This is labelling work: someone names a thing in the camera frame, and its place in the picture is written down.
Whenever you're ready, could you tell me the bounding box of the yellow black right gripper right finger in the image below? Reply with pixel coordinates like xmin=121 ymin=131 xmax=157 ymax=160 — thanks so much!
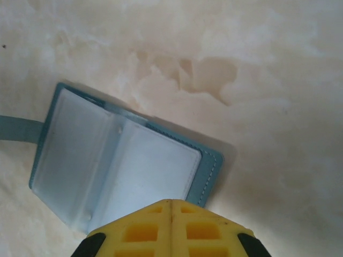
xmin=170 ymin=199 xmax=269 ymax=257

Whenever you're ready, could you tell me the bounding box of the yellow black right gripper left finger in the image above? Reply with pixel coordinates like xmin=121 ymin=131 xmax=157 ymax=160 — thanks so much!
xmin=76 ymin=199 xmax=173 ymax=257

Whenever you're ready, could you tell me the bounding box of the blue leather card holder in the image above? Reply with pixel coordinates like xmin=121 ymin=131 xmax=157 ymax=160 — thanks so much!
xmin=0 ymin=82 xmax=225 ymax=238

